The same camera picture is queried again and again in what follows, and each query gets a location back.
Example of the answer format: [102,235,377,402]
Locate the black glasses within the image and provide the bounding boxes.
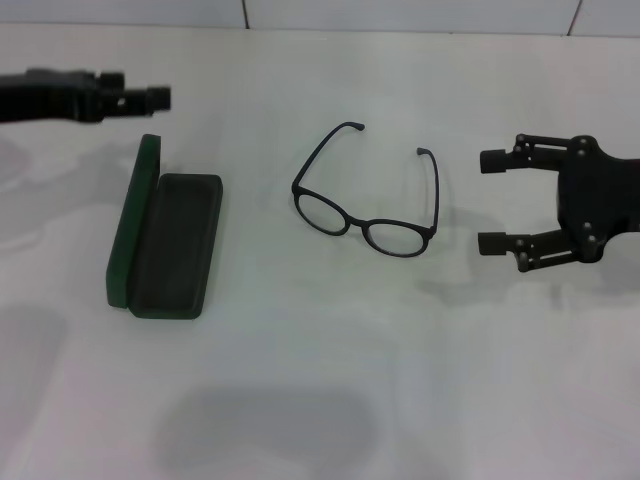
[290,122,441,259]

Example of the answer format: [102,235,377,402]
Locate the green glasses case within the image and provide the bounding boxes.
[105,133,224,323]

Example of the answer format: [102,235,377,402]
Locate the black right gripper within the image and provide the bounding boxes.
[477,132,640,274]

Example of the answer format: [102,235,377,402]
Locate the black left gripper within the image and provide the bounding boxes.
[0,68,173,124]

